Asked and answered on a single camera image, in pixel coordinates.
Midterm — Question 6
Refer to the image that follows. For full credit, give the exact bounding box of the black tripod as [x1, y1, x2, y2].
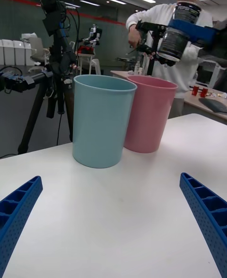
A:
[17, 29, 79, 155]

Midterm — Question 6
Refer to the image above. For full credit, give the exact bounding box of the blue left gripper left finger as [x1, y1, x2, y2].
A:
[0, 175, 44, 278]

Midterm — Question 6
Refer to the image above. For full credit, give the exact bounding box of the black drink can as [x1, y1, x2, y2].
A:
[157, 0, 202, 66]

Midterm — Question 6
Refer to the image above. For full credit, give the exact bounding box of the pale wooden desk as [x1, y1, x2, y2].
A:
[110, 69, 227, 125]

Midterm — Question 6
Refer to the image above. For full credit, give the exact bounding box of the black handheld rig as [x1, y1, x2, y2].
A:
[135, 20, 177, 76]

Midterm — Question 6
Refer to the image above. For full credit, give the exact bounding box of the person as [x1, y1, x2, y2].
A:
[125, 0, 214, 119]

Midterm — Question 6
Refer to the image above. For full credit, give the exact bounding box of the grey office chair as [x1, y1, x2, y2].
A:
[21, 33, 51, 73]

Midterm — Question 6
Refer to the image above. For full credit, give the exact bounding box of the white plastic chair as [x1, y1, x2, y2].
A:
[76, 52, 102, 76]

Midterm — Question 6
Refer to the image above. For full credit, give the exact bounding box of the person's hand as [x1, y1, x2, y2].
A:
[128, 25, 143, 48]

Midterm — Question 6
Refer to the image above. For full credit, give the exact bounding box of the pale blue plastic bin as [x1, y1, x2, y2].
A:
[72, 74, 138, 169]

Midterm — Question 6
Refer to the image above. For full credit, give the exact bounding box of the dark keyboard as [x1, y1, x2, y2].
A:
[198, 97, 227, 115]

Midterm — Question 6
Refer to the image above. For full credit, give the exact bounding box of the black boom bar with clamp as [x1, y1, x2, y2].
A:
[0, 65, 54, 94]

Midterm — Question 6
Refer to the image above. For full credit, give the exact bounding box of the pink plastic bin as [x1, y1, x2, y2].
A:
[123, 75, 178, 153]

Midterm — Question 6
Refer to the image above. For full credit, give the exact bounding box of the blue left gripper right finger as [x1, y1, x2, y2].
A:
[179, 172, 227, 278]

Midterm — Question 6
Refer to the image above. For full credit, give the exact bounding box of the black camera on tripod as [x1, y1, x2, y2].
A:
[38, 0, 71, 37]

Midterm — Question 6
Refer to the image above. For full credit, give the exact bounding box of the small white humanoid robot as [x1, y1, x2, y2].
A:
[81, 23, 103, 47]

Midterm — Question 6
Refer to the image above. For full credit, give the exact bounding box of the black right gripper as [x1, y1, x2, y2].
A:
[167, 18, 227, 54]

